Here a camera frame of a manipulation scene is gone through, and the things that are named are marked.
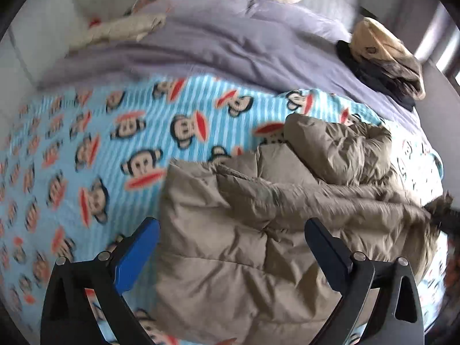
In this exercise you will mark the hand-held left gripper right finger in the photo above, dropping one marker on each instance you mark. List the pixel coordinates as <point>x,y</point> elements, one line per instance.
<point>329,255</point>

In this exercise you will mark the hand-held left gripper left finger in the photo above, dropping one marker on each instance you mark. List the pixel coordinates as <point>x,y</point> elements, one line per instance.
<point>138,248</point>

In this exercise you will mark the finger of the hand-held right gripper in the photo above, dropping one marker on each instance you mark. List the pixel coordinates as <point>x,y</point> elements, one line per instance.
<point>445,217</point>

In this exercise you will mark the beige puffer jacket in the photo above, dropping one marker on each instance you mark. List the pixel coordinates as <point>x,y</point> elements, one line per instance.
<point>273,205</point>

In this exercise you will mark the black folded clothes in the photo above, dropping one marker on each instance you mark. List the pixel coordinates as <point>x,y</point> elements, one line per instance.
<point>366,70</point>

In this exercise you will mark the blue monkey print blanket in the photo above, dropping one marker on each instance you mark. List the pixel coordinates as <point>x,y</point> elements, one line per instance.
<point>90,151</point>

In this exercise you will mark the beige striped garment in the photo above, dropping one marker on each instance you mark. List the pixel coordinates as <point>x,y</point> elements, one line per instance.
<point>388,50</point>

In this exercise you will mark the grey curtain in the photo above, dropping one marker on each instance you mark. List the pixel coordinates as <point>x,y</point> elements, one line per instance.
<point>431,32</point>

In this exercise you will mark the cream folded jacket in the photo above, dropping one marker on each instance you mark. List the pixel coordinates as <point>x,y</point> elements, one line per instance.
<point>122,28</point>

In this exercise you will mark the purple duvet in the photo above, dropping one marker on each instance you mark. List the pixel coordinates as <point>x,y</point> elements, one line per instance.
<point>222,43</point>

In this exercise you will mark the purple pillow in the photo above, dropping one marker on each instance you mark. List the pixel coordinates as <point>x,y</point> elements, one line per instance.
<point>298,18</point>

